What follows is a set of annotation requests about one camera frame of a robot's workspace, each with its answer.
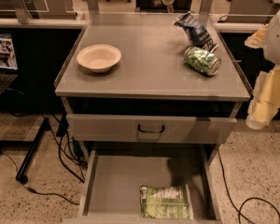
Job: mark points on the laptop on stand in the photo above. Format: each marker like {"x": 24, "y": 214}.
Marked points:
{"x": 8, "y": 63}

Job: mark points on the black laptop stand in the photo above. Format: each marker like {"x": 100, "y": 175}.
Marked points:
{"x": 30, "y": 146}

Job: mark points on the white bowl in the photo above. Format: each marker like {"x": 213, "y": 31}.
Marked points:
{"x": 99, "y": 58}

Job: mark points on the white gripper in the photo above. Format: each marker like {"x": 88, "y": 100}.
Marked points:
{"x": 279, "y": 42}

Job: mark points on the open middle drawer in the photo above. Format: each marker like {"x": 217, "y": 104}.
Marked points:
{"x": 111, "y": 193}

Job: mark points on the green jalapeno chip bag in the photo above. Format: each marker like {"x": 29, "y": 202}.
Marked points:
{"x": 166, "y": 203}

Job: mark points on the blue chip bag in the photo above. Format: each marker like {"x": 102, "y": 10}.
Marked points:
{"x": 196, "y": 32}

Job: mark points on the green soda can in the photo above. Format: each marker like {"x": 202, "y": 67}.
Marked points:
{"x": 202, "y": 61}

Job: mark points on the grey drawer cabinet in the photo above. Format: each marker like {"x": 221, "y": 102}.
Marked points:
{"x": 150, "y": 79}

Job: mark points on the upper drawer with handle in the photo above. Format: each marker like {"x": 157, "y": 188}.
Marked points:
{"x": 152, "y": 129}

